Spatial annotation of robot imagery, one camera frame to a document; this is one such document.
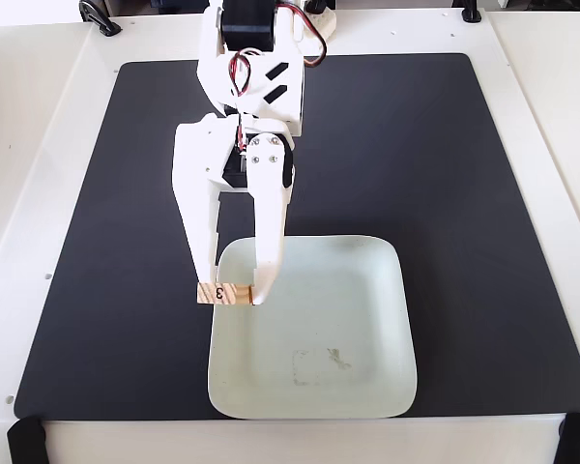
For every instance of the black rubber mat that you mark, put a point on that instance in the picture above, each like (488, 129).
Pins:
(125, 241)

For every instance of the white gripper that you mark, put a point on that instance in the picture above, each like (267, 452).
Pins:
(200, 157)

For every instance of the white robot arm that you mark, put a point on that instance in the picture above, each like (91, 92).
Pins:
(212, 72)

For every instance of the white square plate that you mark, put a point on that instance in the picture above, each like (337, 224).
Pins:
(319, 328)

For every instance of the wooden block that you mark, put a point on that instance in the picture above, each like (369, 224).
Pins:
(224, 294)

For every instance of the black table clamp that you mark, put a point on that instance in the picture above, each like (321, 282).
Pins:
(99, 18)
(471, 10)

